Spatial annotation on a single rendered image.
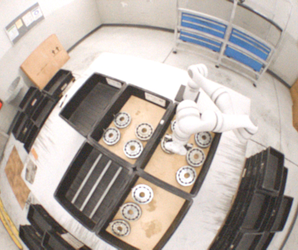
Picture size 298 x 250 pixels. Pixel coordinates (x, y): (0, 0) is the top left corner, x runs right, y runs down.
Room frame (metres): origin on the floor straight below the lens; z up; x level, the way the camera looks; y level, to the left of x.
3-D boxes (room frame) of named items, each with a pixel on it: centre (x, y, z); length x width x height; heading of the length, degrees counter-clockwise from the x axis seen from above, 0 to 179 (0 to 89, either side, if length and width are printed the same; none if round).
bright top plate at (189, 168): (0.03, -0.15, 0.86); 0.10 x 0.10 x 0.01
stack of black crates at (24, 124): (0.79, 1.86, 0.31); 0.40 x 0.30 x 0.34; 147
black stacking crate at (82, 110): (0.52, 0.33, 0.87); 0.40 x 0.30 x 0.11; 144
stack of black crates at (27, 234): (-0.80, 1.52, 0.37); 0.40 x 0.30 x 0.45; 57
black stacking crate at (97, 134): (0.34, 0.09, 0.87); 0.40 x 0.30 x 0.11; 144
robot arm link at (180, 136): (0.20, -0.12, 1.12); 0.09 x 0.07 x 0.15; 173
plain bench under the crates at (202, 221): (0.29, 0.16, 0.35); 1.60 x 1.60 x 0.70; 57
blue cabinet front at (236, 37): (1.50, -1.69, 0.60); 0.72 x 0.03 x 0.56; 57
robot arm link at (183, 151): (0.17, -0.11, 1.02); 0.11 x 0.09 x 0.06; 148
